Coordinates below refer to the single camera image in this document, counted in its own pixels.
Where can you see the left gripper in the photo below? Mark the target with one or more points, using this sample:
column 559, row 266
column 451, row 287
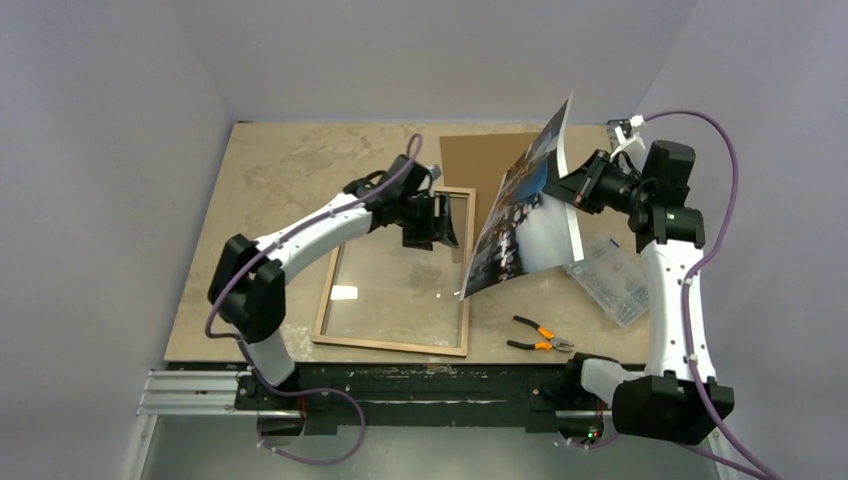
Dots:
column 435, row 229

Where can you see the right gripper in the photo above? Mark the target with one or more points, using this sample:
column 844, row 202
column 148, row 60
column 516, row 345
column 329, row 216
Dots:
column 584, row 189

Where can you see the printed photo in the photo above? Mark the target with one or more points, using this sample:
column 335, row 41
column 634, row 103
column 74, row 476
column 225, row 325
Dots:
column 527, row 230

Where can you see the clear acrylic sheet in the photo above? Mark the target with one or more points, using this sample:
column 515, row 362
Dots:
column 397, row 291

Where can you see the brown cardboard backing board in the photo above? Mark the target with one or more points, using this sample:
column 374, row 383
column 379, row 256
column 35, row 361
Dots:
column 479, row 162

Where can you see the black wooden picture frame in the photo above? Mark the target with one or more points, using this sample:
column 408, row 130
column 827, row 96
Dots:
column 397, row 344

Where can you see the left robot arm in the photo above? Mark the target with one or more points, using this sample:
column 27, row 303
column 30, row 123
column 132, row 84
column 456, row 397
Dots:
column 247, row 290

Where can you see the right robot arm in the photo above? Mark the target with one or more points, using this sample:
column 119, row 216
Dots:
column 677, row 398

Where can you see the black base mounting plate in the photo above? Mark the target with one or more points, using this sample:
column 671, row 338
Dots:
column 326, row 396

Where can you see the aluminium rail right side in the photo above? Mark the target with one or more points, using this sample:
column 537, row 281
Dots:
column 622, row 137

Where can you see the aluminium rail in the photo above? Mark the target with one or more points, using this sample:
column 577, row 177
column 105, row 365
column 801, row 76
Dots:
column 622, row 137
column 198, row 393

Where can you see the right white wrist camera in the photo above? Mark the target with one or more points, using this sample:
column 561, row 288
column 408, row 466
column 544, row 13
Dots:
column 638, row 122

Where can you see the orange handled pliers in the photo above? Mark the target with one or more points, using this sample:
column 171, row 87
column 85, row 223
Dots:
column 550, row 341

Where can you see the aluminium rail front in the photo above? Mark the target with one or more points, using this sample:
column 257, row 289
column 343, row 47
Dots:
column 198, row 393

